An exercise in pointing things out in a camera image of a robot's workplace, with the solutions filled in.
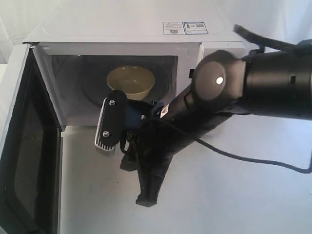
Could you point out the white microwave door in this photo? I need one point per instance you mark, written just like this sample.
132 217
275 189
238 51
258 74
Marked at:
30 149

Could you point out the glass microwave turntable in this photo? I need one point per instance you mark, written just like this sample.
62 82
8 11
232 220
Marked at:
96 68

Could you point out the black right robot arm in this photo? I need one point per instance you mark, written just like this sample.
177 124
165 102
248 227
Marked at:
275 84

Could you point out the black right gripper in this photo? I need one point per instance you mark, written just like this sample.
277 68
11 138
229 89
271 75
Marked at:
140 143

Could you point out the cream ceramic bowl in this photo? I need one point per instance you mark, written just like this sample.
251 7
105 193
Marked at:
135 81

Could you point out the white microwave oven body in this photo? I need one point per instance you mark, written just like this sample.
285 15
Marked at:
80 28

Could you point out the blue white warning sticker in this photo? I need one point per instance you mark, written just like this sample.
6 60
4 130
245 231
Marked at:
185 28

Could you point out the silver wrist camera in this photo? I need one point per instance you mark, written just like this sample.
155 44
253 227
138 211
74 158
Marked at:
111 123

